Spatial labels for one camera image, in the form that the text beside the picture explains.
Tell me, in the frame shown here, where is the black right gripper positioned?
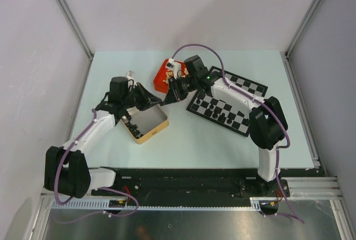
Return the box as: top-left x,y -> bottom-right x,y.
164,75 -> 197,106

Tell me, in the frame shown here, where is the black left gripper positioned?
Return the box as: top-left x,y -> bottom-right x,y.
122,82 -> 162,111

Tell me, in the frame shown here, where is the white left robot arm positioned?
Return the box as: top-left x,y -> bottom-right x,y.
44,76 -> 162,205

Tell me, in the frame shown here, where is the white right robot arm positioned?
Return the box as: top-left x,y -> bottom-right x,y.
161,55 -> 290,196

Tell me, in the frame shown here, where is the pile of white chess pieces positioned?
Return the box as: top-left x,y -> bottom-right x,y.
163,68 -> 189,84

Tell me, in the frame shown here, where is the pile of black chess pieces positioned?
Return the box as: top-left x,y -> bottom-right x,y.
125,122 -> 143,139

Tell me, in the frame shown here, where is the red plastic tray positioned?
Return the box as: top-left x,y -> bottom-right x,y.
153,59 -> 186,94

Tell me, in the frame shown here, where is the gold metal tin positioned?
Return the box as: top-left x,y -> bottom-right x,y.
121,105 -> 169,145

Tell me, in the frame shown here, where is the black and white chessboard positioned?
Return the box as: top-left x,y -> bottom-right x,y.
186,71 -> 268,137

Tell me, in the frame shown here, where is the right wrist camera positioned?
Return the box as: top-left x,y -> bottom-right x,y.
165,58 -> 181,79

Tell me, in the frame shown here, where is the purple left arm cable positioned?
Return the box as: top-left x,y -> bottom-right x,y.
52,92 -> 140,224

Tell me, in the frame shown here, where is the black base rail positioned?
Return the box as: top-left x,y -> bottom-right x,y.
91,167 -> 290,200

